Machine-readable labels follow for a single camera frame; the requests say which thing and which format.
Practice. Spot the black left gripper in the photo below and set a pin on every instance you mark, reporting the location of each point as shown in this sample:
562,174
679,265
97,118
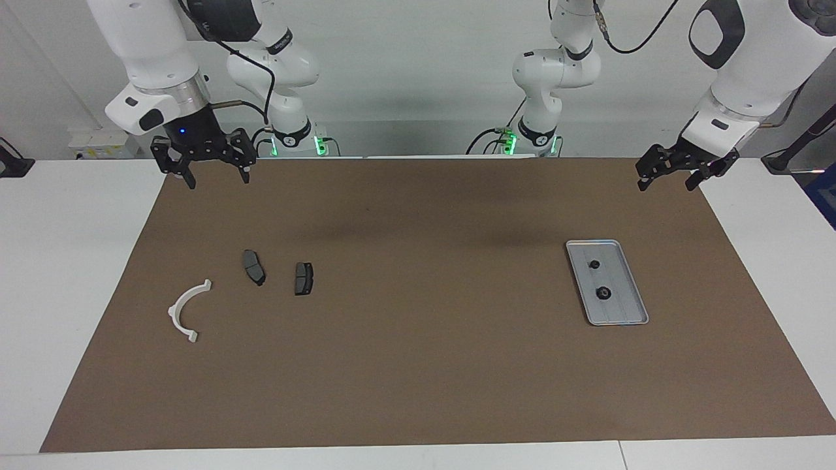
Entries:
689,156

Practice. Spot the white power strip box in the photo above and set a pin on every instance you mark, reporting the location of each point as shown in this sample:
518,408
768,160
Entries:
101,140

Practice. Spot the dark curved brake pad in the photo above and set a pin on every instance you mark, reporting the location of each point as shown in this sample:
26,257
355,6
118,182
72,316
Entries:
253,267

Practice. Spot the silver metal tray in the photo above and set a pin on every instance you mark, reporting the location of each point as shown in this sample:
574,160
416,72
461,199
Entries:
620,313

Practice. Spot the black stand with pole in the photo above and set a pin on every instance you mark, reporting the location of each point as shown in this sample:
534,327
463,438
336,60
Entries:
780,160

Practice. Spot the black table clamp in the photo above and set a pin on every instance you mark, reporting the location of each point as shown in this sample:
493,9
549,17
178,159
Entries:
16,166

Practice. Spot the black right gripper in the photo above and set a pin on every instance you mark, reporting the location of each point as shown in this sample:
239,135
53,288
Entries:
202,147

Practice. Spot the dark rectangular brake pad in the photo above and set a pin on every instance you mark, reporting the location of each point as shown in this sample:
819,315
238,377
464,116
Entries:
304,279

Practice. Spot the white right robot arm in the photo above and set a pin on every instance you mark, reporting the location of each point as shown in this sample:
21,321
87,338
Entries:
144,39

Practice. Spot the blue box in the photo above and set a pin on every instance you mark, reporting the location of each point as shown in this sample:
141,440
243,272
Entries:
824,196

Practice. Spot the brown table mat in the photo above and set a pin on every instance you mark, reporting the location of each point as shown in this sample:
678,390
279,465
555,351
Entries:
418,359

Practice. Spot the large black bearing gear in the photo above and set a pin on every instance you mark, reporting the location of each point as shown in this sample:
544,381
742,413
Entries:
604,294

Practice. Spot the white curved plastic bracket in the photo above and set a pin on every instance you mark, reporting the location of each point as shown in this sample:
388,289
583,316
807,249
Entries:
174,311

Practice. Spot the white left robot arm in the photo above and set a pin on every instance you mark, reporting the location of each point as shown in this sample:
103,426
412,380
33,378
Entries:
757,72

